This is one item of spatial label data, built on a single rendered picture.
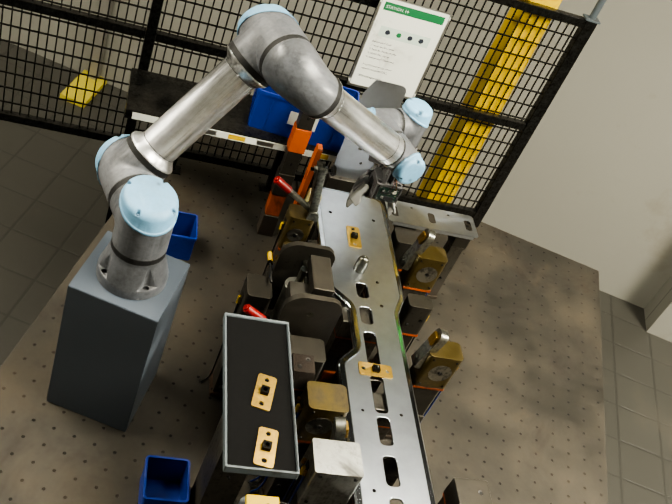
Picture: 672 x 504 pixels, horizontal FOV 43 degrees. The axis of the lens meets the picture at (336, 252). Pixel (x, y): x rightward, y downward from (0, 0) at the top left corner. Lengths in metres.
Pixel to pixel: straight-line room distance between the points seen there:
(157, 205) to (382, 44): 1.13
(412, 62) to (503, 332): 0.90
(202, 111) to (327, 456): 0.73
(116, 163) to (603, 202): 2.84
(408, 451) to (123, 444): 0.67
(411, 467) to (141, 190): 0.82
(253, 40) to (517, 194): 2.64
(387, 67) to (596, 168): 1.68
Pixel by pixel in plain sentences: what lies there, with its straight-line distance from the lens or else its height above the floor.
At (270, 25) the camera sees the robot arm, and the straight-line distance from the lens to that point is 1.75.
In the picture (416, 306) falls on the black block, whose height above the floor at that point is 0.99.
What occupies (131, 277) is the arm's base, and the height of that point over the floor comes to 1.15.
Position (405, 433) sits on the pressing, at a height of 1.00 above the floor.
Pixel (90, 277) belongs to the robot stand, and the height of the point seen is 1.10.
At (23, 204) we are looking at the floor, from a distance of 3.69.
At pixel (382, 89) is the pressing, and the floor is 1.32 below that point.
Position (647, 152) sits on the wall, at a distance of 4.12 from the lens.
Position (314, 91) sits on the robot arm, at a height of 1.61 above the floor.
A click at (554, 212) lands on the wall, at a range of 4.27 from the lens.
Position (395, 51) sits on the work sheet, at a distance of 2.68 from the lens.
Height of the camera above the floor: 2.45
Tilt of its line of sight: 39 degrees down
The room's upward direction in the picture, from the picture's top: 25 degrees clockwise
